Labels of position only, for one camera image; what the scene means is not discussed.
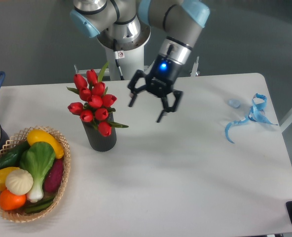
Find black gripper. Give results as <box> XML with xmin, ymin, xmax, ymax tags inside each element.
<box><xmin>127</xmin><ymin>54</ymin><xmax>183</xmax><ymax>123</ymax></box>

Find red tulip bouquet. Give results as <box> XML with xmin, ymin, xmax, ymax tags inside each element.
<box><xmin>67</xmin><ymin>62</ymin><xmax>129</xmax><ymax>137</ymax></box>

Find dark ribbed cylindrical vase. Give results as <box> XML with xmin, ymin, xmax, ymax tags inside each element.
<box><xmin>82</xmin><ymin>122</ymin><xmax>117</xmax><ymax>152</ymax></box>

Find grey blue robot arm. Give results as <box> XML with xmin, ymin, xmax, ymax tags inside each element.
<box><xmin>70</xmin><ymin>0</ymin><xmax>210</xmax><ymax>115</ymax></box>

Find small pale blue cap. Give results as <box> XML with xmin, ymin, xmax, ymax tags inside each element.
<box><xmin>227</xmin><ymin>99</ymin><xmax>241</xmax><ymax>109</ymax></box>

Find blue ribbon strip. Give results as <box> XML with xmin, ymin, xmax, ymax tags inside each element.
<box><xmin>224</xmin><ymin>93</ymin><xmax>278</xmax><ymax>144</ymax></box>

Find purple sweet potato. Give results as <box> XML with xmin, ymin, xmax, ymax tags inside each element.
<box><xmin>43</xmin><ymin>159</ymin><xmax>64</xmax><ymax>193</ymax></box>

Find green bok choy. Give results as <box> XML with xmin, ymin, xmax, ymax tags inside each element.
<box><xmin>20</xmin><ymin>142</ymin><xmax>55</xmax><ymax>203</ymax></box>

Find green cucumber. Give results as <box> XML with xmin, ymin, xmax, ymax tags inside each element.
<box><xmin>0</xmin><ymin>141</ymin><xmax>30</xmax><ymax>170</ymax></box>

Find white steamed bun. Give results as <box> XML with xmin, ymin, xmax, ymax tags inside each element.
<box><xmin>5</xmin><ymin>169</ymin><xmax>34</xmax><ymax>196</ymax></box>

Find dark green bean pods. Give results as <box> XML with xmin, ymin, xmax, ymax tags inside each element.
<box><xmin>24</xmin><ymin>196</ymin><xmax>54</xmax><ymax>214</ymax></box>

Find yellow bell pepper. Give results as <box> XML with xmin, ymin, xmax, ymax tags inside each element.
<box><xmin>0</xmin><ymin>167</ymin><xmax>19</xmax><ymax>191</ymax></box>

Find woven bamboo basket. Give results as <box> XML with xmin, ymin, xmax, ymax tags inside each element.
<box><xmin>0</xmin><ymin>126</ymin><xmax>71</xmax><ymax>223</ymax></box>

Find orange fruit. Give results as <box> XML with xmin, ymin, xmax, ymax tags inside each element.
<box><xmin>0</xmin><ymin>189</ymin><xmax>27</xmax><ymax>211</ymax></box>

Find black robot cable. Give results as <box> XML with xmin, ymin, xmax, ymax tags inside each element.
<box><xmin>112</xmin><ymin>39</ymin><xmax>125</xmax><ymax>81</ymax></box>

